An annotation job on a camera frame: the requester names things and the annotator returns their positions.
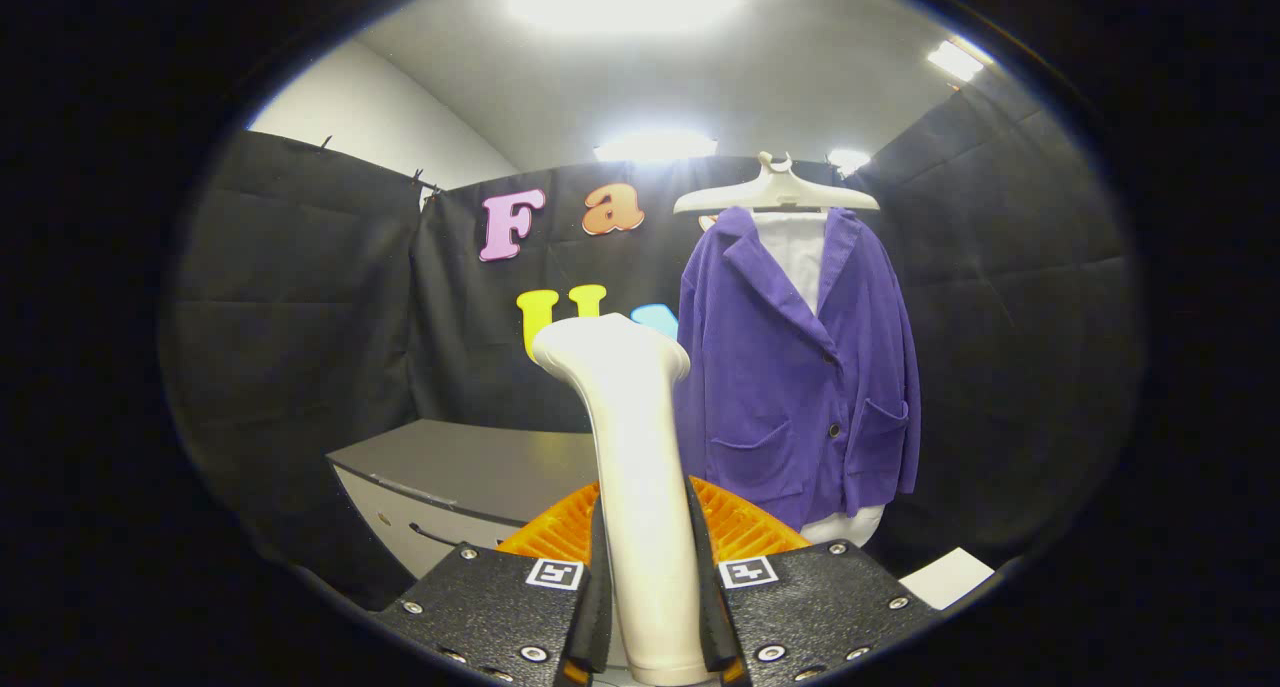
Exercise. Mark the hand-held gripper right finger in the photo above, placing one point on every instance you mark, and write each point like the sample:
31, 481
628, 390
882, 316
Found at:
820, 607

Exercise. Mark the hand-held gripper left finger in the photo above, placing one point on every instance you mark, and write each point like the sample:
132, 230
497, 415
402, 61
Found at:
480, 607

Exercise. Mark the white garment steamer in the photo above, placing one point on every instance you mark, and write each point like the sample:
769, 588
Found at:
635, 467

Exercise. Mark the white shirt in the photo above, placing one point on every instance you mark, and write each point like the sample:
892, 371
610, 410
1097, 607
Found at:
795, 257

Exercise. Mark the white clothes hanger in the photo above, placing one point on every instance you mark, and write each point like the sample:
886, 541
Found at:
775, 192

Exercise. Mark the white paper sheet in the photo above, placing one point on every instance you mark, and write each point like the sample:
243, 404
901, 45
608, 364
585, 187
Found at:
945, 577

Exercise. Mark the grey cabinet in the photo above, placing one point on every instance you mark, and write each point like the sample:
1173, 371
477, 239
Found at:
470, 467

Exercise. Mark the black backdrop cloth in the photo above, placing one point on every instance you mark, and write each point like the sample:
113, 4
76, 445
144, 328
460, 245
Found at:
300, 317

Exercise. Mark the small ceiling light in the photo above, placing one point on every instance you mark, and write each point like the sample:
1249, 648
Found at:
848, 159

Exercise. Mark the ceiling light panel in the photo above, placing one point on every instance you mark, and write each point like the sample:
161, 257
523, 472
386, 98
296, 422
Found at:
655, 147

